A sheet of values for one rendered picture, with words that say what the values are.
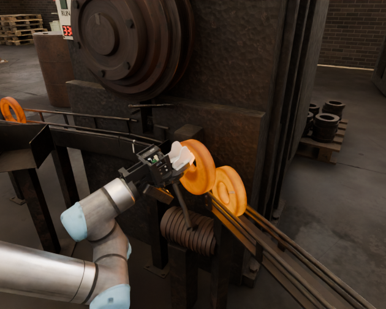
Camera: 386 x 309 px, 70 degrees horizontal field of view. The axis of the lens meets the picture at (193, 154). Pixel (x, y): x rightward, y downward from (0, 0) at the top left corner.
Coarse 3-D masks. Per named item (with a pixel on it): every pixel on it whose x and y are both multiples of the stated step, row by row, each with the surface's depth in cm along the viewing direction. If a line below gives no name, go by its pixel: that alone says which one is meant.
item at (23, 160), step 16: (0, 128) 124; (16, 128) 125; (32, 128) 126; (48, 128) 126; (0, 144) 128; (16, 144) 128; (32, 144) 110; (48, 144) 125; (0, 160) 122; (16, 160) 120; (32, 160) 119; (32, 176) 125; (32, 192) 127; (32, 208) 131; (48, 224) 138; (48, 240) 142; (64, 240) 158
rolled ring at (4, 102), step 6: (0, 102) 154; (6, 102) 150; (12, 102) 148; (6, 108) 156; (12, 108) 149; (18, 108) 149; (6, 114) 157; (18, 114) 149; (24, 114) 151; (6, 120) 159; (12, 120) 159; (18, 120) 151; (24, 120) 152
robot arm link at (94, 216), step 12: (96, 192) 62; (84, 204) 59; (96, 204) 59; (108, 204) 60; (72, 216) 58; (84, 216) 58; (96, 216) 59; (108, 216) 61; (72, 228) 57; (84, 228) 58; (96, 228) 60; (108, 228) 62
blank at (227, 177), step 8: (216, 168) 83; (224, 168) 80; (232, 168) 80; (216, 176) 83; (224, 176) 79; (232, 176) 77; (216, 184) 85; (224, 184) 80; (232, 184) 76; (240, 184) 76; (216, 192) 86; (224, 192) 86; (232, 192) 76; (240, 192) 75; (224, 200) 84; (232, 200) 77; (240, 200) 75; (232, 208) 78; (240, 208) 76
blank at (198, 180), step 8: (184, 144) 74; (192, 144) 72; (200, 144) 72; (192, 152) 72; (200, 152) 70; (208, 152) 71; (200, 160) 70; (208, 160) 70; (192, 168) 78; (200, 168) 71; (208, 168) 70; (184, 176) 79; (192, 176) 75; (200, 176) 72; (208, 176) 70; (184, 184) 80; (192, 184) 76; (200, 184) 73; (208, 184) 71; (192, 192) 78; (200, 192) 74
